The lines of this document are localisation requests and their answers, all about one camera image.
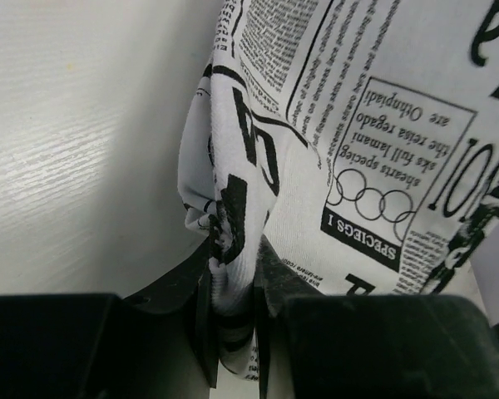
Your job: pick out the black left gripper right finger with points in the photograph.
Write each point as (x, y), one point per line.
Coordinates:
(383, 346)

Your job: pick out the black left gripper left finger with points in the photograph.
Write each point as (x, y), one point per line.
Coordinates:
(156, 343)

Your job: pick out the newspaper print garment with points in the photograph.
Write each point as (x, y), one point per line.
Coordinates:
(360, 138)

